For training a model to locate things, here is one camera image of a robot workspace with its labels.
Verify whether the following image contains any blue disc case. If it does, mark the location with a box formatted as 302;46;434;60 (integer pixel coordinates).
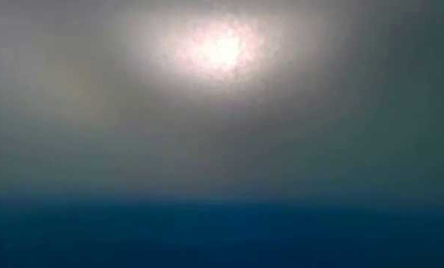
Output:
0;193;444;268

